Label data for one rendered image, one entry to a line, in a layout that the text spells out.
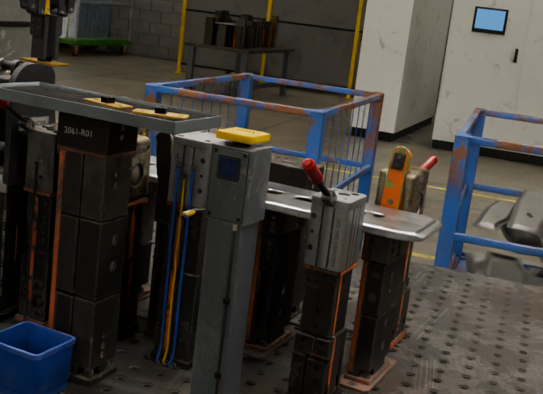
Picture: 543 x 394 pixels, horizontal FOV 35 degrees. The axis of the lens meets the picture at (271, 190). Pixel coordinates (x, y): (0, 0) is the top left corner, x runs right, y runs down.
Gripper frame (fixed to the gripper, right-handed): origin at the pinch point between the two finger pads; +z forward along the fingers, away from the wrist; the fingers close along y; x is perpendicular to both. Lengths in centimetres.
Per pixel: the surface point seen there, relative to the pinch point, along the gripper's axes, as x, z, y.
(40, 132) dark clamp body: 10.6, 18.0, 8.5
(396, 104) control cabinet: 336, 86, 739
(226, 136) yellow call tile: -35.1, 9.8, 5.3
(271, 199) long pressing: -23.5, 25.3, 34.2
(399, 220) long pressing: -45, 25, 44
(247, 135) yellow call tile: -38.0, 9.2, 6.5
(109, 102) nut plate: -11.7, 8.8, 3.9
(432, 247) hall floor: 103, 126, 382
